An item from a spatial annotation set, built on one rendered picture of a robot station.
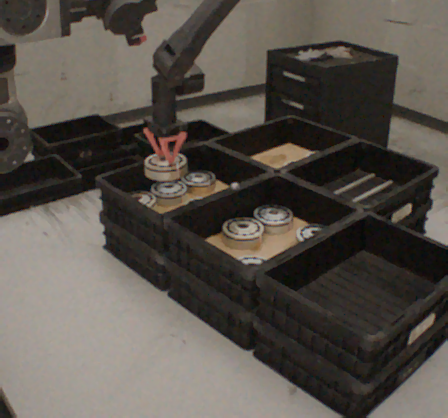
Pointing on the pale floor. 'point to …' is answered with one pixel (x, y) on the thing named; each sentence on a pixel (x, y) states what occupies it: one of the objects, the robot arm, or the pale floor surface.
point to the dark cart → (334, 89)
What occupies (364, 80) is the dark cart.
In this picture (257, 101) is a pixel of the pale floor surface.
